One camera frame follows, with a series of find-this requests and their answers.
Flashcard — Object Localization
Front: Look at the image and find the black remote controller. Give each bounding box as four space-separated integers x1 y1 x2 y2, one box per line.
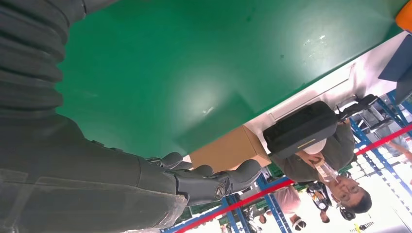
336 94 380 121

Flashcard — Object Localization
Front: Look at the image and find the clear plastic film wrap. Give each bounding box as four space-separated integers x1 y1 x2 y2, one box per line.
0 175 189 233

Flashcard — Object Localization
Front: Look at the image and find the black carrying case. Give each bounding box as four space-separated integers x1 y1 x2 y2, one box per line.
263 100 339 161

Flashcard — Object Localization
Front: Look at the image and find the blue metal shelf rack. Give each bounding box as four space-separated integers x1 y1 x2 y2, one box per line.
161 90 412 233

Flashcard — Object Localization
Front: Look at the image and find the red metal beam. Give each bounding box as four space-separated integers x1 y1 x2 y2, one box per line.
173 123 412 233

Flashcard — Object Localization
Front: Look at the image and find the cardboard box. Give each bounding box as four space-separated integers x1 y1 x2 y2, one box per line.
189 124 273 174

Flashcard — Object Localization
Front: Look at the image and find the person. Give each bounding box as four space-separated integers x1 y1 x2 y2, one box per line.
270 120 373 222
384 135 412 163
257 184 307 232

